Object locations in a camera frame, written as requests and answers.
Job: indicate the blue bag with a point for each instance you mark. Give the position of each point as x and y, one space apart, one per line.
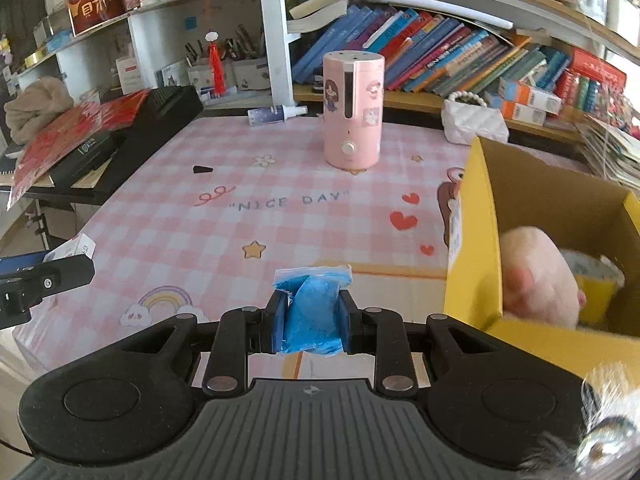
309 320

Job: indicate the yellow tape roll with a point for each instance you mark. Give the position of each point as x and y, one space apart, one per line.
599 279

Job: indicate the beige plush cloth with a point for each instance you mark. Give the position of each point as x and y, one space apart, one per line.
38 105

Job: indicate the yellow cardboard box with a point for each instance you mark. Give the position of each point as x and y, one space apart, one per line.
503 188

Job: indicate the white pen holder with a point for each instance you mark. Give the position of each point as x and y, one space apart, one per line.
239 76

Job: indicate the red tassel ornament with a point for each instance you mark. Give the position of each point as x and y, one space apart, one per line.
215 63

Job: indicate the blue spray bottle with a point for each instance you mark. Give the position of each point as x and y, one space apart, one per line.
273 114

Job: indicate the pink checkered tablecloth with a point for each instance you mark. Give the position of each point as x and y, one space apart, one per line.
173 242

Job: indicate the red gift bag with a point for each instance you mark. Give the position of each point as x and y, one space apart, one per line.
66 133

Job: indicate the pink plush toy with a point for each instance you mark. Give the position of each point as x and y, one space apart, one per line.
537 284

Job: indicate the small black wedge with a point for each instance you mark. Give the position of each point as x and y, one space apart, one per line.
198 169

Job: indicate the black long box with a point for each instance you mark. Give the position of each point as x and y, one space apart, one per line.
89 155

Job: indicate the pink cylindrical humidifier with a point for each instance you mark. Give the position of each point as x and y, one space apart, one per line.
353 98

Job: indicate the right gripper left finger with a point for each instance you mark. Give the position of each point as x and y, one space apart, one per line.
240 333

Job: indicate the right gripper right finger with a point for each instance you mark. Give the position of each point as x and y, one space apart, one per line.
379 333

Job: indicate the small white red box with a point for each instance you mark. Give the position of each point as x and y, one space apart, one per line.
81 244

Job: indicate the white quilted mini bag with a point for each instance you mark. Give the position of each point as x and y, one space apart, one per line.
466 116

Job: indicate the black keyboard piano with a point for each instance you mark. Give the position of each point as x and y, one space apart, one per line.
164 113

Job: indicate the stack of papers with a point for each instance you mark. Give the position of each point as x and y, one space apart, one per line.
610 153

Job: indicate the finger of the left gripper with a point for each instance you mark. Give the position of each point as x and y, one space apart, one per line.
14 264

